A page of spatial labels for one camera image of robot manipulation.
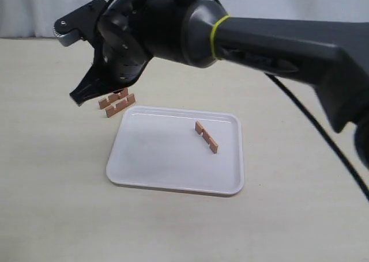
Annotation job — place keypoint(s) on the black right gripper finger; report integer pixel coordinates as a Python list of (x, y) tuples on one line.
[(83, 93), (89, 78)]

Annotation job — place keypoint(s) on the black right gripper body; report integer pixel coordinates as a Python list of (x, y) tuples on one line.
[(135, 31)]

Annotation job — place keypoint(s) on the brown notched wooden piece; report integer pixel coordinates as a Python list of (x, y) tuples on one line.
[(200, 130)]

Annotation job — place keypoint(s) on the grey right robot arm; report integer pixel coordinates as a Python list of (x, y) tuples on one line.
[(330, 56)]

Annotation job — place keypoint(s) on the white plastic tray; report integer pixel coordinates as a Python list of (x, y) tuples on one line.
[(158, 148)]

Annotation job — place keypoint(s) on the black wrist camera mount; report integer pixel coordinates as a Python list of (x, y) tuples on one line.
[(79, 24)]

